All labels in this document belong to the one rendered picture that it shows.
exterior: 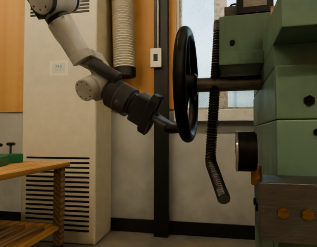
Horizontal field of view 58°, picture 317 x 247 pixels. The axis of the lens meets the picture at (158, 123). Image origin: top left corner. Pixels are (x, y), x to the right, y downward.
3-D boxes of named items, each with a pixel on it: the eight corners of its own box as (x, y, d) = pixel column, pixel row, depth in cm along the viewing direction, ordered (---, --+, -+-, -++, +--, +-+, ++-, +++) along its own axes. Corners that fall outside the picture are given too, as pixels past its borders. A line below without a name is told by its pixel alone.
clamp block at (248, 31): (221, 68, 80) (220, 37, 80) (272, 65, 77) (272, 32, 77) (219, 54, 65) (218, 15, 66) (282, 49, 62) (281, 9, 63)
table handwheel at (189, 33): (183, 29, 83) (161, 22, 56) (255, 22, 78) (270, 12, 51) (188, 125, 90) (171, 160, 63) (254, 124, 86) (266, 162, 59)
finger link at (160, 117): (170, 128, 77) (151, 117, 79) (174, 125, 80) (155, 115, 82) (172, 123, 77) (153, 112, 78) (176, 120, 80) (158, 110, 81)
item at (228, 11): (224, 35, 79) (224, 14, 79) (266, 31, 76) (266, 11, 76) (223, 15, 66) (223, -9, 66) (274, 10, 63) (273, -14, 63)
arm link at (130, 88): (137, 139, 78) (102, 118, 81) (151, 131, 87) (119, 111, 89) (155, 99, 73) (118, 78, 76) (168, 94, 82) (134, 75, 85)
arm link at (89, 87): (103, 116, 80) (72, 97, 83) (124, 103, 89) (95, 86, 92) (112, 82, 74) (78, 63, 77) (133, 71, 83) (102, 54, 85)
